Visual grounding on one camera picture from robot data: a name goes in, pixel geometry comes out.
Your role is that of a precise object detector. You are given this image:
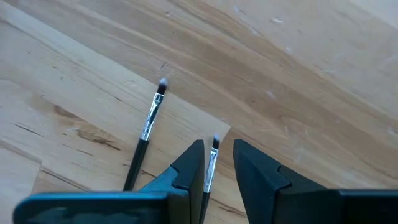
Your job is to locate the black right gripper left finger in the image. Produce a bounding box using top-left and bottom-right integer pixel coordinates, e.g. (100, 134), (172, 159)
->
(12, 139), (205, 224)

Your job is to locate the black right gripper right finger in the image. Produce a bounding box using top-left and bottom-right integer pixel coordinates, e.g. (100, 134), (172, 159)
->
(233, 138), (398, 224)

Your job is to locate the black paintbrush silver ferrule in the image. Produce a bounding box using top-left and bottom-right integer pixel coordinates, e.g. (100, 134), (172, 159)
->
(123, 77), (169, 192)
(198, 134), (221, 224)

